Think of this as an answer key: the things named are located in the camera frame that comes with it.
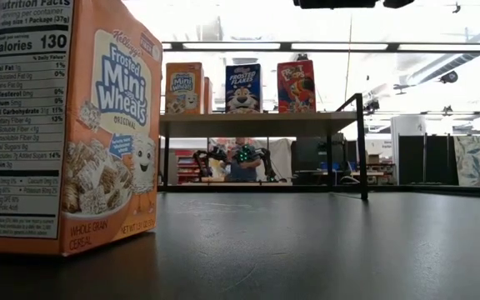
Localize white cabinet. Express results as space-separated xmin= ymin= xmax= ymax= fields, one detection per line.
xmin=390 ymin=114 xmax=427 ymax=185

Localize black metal table frame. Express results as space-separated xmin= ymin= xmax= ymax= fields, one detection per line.
xmin=157 ymin=184 xmax=480 ymax=197

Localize person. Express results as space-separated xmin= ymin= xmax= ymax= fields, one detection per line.
xmin=222 ymin=137 xmax=263 ymax=183

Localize orange Mini Wheats cereal box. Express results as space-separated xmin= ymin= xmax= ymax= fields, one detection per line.
xmin=165 ymin=62 xmax=205 ymax=115
xmin=0 ymin=0 xmax=163 ymax=258
xmin=203 ymin=76 xmax=213 ymax=115

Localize floral patterned panel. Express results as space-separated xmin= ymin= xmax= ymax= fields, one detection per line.
xmin=453 ymin=135 xmax=480 ymax=188

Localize black partition panel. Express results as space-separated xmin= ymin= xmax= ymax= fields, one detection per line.
xmin=397 ymin=134 xmax=460 ymax=186

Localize white cloth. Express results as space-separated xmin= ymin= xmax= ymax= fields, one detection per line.
xmin=260 ymin=137 xmax=294 ymax=183

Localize black ceiling camera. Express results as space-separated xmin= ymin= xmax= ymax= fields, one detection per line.
xmin=438 ymin=69 xmax=459 ymax=84

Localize black table mat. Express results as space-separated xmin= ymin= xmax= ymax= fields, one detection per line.
xmin=0 ymin=191 xmax=480 ymax=300

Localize black overhead frame beam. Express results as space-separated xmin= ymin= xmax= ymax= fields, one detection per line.
xmin=160 ymin=40 xmax=480 ymax=54

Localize blue Frosted Flakes cereal box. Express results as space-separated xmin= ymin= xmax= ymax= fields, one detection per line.
xmin=224 ymin=63 xmax=263 ymax=114

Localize red Froot Loops cereal box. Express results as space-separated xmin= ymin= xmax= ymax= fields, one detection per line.
xmin=277 ymin=59 xmax=318 ymax=114

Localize red storage bins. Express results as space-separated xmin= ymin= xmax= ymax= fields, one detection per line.
xmin=176 ymin=148 xmax=202 ymax=184

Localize wooden shelf with black legs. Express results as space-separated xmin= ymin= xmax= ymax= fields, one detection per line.
xmin=158 ymin=92 xmax=369 ymax=201

